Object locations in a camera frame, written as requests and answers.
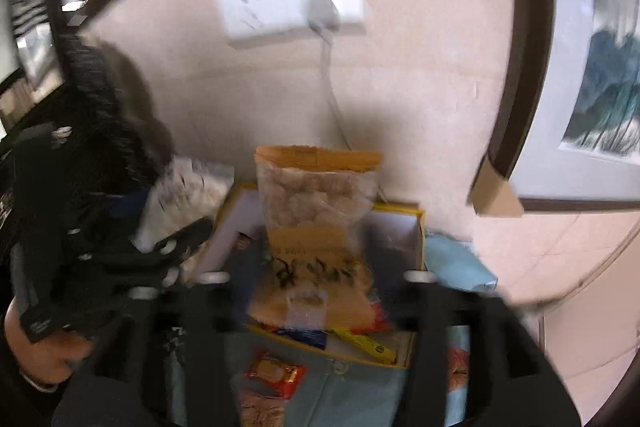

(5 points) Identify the yellow cardboard box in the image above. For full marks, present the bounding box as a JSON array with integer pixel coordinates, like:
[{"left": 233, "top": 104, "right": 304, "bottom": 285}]
[{"left": 192, "top": 183, "right": 427, "bottom": 366}]

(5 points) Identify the blue printed tablecloth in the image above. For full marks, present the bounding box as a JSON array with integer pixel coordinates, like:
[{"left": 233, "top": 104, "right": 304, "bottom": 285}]
[{"left": 162, "top": 229, "right": 501, "bottom": 427}]

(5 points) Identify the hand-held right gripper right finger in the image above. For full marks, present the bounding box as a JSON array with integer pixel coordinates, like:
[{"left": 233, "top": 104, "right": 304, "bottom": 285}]
[{"left": 367, "top": 219, "right": 583, "bottom": 427}]

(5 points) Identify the grey power cable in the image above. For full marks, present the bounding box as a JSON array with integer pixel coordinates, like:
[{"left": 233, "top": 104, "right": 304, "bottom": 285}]
[{"left": 319, "top": 31, "right": 353, "bottom": 150}]

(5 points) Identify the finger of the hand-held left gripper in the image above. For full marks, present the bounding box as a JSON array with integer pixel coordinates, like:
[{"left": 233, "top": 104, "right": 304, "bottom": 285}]
[
  {"left": 131, "top": 217, "right": 217, "bottom": 269},
  {"left": 97, "top": 188, "right": 153, "bottom": 217}
]

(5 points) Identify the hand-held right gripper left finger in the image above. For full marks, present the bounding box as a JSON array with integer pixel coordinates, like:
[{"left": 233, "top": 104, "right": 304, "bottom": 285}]
[{"left": 65, "top": 227, "right": 273, "bottom": 427}]

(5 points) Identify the person's left forearm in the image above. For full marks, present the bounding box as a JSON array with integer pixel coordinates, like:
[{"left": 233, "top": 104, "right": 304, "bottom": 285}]
[{"left": 0, "top": 347, "right": 68, "bottom": 427}]

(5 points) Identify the pile of mixed snack packets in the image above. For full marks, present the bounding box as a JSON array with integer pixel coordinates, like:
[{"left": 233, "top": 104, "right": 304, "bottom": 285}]
[{"left": 239, "top": 346, "right": 472, "bottom": 427}]

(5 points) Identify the person's left hand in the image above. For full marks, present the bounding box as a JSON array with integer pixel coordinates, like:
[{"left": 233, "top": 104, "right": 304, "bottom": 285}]
[{"left": 4, "top": 297, "right": 98, "bottom": 389}]

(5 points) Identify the framed lotus painting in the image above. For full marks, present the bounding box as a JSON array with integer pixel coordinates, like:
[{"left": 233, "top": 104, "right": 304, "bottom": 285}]
[{"left": 486, "top": 0, "right": 640, "bottom": 214}]

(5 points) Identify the grey power plug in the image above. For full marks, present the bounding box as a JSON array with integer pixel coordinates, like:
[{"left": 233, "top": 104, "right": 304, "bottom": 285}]
[{"left": 304, "top": 0, "right": 345, "bottom": 34}]

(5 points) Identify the orange clear snack bag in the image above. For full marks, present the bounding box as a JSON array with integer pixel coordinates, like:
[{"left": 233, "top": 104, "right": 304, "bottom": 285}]
[{"left": 254, "top": 145, "right": 385, "bottom": 329}]

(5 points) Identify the dark carved wooden furniture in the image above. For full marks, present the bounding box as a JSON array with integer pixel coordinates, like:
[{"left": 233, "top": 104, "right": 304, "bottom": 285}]
[{"left": 0, "top": 0, "right": 173, "bottom": 212}]

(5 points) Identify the white snack pack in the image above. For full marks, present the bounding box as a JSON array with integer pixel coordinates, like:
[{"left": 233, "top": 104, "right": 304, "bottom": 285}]
[{"left": 136, "top": 157, "right": 237, "bottom": 254}]

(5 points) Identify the cardboard corner protector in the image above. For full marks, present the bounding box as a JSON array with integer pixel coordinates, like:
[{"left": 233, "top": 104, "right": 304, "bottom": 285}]
[{"left": 466, "top": 154, "right": 526, "bottom": 219}]

